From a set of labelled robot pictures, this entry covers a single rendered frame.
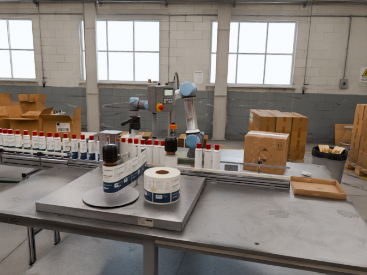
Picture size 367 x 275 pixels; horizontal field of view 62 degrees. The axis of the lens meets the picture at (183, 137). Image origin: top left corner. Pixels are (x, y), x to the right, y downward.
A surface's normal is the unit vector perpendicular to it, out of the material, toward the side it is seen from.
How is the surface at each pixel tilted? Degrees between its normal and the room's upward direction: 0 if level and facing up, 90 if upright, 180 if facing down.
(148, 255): 90
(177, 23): 90
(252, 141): 90
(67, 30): 90
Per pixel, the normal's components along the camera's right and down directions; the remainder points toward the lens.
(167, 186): 0.29, 0.20
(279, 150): -0.40, 0.18
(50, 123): 0.02, 0.22
